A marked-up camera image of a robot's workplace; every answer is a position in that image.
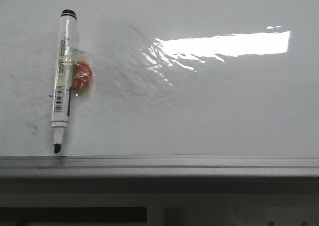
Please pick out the grey cabinet below whiteboard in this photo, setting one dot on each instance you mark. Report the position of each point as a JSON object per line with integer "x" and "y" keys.
{"x": 164, "y": 202}

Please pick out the clear adhesive tape piece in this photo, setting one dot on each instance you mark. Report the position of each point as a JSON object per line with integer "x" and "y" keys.
{"x": 83, "y": 94}

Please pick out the white whiteboard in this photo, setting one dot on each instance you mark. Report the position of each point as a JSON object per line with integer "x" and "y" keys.
{"x": 170, "y": 77}

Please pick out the aluminium whiteboard frame rail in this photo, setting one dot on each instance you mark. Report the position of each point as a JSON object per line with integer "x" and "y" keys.
{"x": 100, "y": 168}

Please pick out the white whiteboard marker pen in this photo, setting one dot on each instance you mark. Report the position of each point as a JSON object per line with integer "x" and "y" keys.
{"x": 62, "y": 96}

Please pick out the red round magnet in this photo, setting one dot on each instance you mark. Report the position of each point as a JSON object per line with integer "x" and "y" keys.
{"x": 82, "y": 76}

